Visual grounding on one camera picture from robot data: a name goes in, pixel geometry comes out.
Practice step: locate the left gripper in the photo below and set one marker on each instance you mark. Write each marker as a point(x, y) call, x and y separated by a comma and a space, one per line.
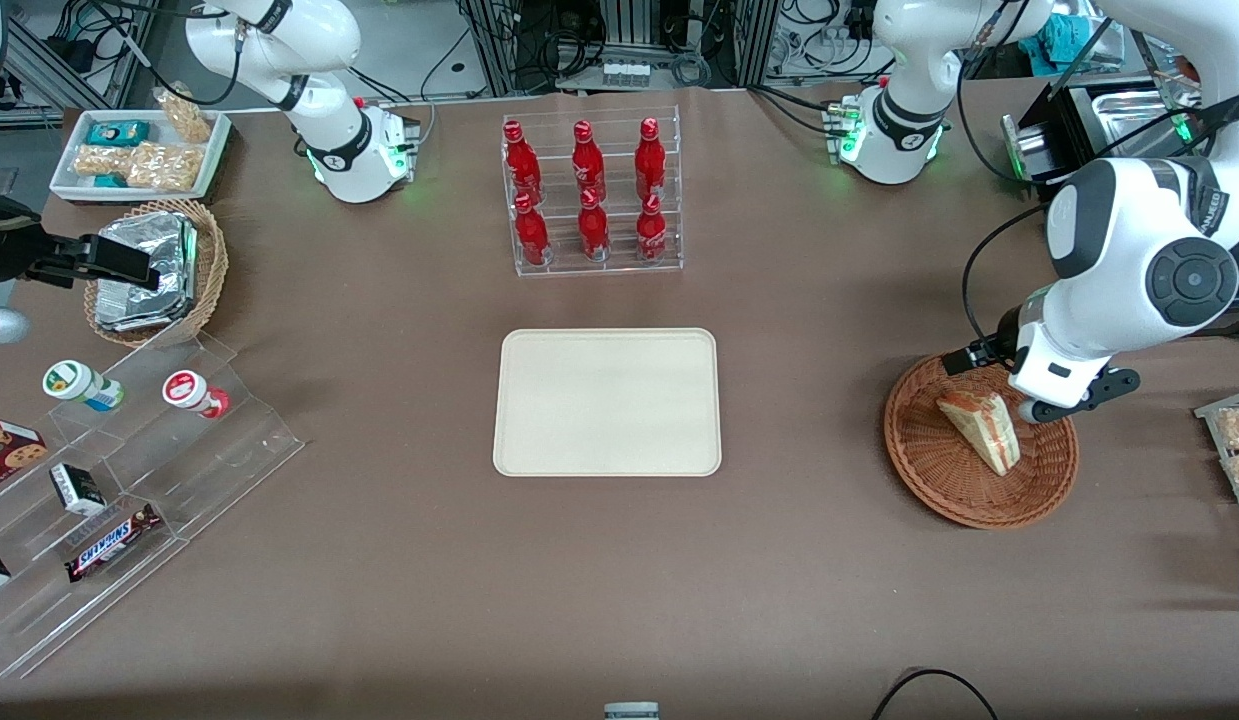
point(1001, 337)

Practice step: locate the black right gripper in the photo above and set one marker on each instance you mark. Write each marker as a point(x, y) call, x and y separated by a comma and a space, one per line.
point(7, 250)

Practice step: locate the triangular layered sandwich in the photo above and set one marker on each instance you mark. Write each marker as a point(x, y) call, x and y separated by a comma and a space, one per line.
point(984, 430)

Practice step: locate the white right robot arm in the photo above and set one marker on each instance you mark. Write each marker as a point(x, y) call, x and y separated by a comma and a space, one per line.
point(329, 130)

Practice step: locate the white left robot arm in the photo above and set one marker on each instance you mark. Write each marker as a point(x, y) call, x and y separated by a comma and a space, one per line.
point(1109, 250)

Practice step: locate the small tan wicker basket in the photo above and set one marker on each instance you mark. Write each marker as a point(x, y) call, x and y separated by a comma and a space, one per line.
point(211, 270)

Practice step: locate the white rectangular snack tray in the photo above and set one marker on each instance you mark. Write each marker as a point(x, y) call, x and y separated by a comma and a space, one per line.
point(64, 185)

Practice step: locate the round brown wicker basket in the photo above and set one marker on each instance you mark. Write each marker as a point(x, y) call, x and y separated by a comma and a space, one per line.
point(939, 470)

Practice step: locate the cream plastic tray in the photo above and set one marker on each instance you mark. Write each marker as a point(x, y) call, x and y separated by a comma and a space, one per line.
point(599, 400)

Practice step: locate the silver foil packet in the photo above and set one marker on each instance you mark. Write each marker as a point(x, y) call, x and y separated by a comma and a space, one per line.
point(174, 250)

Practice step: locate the small teal packet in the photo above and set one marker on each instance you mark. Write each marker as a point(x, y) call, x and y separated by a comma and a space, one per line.
point(109, 181)

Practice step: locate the green lid yogurt cup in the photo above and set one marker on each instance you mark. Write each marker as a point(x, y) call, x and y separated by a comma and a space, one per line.
point(69, 381)

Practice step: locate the teal snack box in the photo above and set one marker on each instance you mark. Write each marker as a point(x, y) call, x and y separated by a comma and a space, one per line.
point(119, 133)

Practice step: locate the red lid yogurt cup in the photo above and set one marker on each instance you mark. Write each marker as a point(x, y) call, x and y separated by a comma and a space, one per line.
point(186, 388)

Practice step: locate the red cookie box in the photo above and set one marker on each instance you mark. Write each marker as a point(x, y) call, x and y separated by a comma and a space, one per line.
point(4, 450)

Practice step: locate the clear acrylic stepped stand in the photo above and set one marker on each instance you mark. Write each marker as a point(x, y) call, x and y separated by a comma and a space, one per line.
point(229, 460)

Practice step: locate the small black white box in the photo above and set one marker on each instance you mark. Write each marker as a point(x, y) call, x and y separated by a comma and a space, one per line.
point(76, 488)

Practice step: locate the black food warmer appliance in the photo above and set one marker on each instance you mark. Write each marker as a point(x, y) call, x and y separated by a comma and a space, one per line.
point(1064, 130)

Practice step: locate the snickers chocolate bar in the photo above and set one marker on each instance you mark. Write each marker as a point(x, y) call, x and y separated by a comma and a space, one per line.
point(109, 543)

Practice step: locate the steel food pan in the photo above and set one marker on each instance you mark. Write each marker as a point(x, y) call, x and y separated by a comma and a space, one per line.
point(1129, 110)

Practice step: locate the red cola bottle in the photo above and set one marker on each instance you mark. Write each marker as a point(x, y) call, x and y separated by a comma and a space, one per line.
point(593, 232)
point(531, 235)
point(520, 165)
point(650, 160)
point(652, 235)
point(585, 165)

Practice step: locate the clear acrylic bottle rack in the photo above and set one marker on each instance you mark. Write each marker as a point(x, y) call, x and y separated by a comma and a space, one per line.
point(619, 270)

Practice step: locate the small grey device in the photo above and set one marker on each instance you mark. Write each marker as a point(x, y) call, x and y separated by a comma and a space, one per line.
point(631, 712)

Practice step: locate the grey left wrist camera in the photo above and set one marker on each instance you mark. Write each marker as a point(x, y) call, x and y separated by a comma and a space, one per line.
point(1099, 390)

